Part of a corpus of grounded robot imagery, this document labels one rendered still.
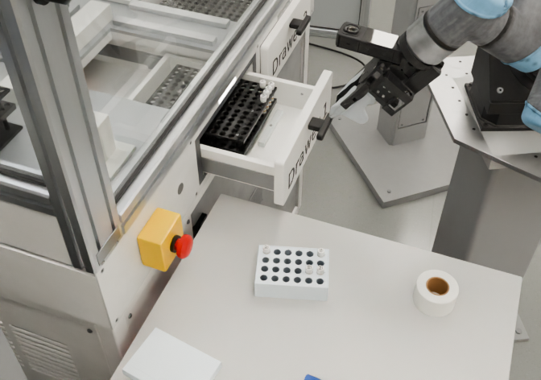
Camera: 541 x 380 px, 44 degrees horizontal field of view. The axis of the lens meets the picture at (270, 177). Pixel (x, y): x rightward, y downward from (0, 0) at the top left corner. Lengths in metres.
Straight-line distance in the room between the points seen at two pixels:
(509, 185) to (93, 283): 0.99
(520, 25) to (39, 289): 0.84
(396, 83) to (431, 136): 1.50
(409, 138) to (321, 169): 0.35
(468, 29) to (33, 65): 0.61
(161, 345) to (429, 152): 1.64
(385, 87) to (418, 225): 1.26
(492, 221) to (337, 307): 0.65
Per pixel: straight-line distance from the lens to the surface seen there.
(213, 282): 1.18
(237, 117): 1.27
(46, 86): 0.77
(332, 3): 3.08
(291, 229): 1.25
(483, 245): 1.76
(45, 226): 0.96
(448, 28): 1.03
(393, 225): 2.30
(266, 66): 1.43
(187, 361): 1.08
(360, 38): 1.10
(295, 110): 1.38
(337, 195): 2.37
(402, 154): 2.50
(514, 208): 1.68
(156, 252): 1.06
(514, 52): 1.08
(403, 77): 1.12
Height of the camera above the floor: 1.71
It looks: 45 degrees down
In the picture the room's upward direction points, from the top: straight up
